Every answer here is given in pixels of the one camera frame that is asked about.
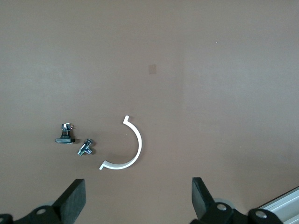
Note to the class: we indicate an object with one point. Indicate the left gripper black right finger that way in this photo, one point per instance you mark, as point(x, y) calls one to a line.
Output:
point(201, 200)

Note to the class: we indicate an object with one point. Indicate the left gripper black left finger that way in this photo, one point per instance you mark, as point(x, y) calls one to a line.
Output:
point(71, 200)

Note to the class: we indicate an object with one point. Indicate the small chrome metal fitting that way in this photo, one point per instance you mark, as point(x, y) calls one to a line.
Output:
point(85, 148)

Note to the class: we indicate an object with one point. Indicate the white semicircular plastic clamp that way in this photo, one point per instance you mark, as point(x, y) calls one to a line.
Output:
point(138, 144)

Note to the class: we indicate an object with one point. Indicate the aluminium extrusion profile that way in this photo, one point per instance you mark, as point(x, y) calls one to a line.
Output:
point(287, 205)

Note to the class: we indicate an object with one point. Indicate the black push button switch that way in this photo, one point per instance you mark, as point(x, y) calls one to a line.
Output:
point(65, 139)

